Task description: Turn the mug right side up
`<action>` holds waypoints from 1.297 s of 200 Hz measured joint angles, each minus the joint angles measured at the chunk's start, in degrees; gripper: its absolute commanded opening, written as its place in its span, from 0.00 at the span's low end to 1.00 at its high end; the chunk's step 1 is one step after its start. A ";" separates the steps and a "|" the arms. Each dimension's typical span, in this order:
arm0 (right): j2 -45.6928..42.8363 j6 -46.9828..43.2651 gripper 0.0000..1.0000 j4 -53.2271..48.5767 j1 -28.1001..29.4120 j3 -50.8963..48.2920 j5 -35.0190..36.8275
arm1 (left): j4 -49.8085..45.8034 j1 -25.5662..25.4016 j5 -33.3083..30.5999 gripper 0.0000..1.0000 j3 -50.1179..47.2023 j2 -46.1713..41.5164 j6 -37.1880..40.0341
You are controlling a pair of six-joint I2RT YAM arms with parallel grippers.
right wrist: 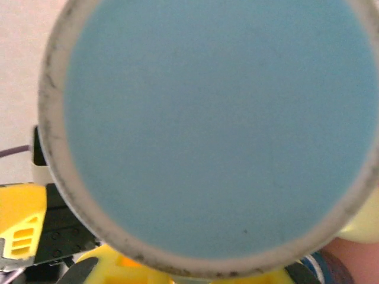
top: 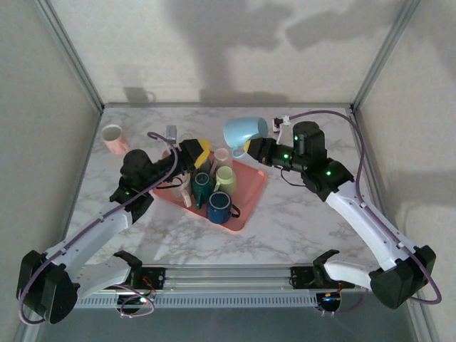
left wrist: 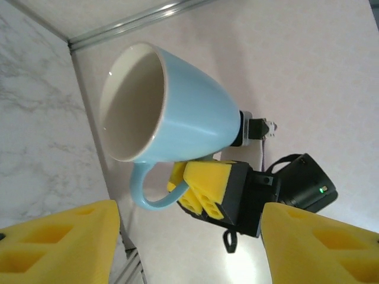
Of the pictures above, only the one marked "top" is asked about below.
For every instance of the light blue mug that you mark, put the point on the light blue mug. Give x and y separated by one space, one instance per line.
242 132

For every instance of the white mug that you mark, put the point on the white mug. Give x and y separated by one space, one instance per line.
221 156

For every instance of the dark green mug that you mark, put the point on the dark green mug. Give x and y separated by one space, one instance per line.
202 181

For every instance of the light green mug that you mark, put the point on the light green mug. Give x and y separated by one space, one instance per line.
226 180

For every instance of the pale pink mug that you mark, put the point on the pale pink mug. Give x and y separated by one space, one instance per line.
183 190

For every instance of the navy blue mug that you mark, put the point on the navy blue mug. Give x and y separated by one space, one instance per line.
218 206

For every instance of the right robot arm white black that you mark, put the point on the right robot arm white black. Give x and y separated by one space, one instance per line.
363 221

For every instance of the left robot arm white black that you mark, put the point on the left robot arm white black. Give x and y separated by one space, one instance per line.
89 231

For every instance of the salmon pink plastic tray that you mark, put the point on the salmon pink plastic tray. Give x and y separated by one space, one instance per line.
249 189

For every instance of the small lit controller board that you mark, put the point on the small lit controller board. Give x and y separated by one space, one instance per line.
329 303
133 303

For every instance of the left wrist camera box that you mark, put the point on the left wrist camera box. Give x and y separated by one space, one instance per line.
171 132

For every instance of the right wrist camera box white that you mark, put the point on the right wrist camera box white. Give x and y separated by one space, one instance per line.
281 121

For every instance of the aluminium back rail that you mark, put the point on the aluminium back rail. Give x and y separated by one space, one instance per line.
228 105

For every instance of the aluminium side rail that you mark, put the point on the aluminium side rail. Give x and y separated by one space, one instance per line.
73 210
370 171

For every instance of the aluminium frame post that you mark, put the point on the aluminium frame post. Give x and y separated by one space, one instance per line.
384 53
71 53

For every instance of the aluminium front rail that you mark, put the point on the aluminium front rail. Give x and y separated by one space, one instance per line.
228 278

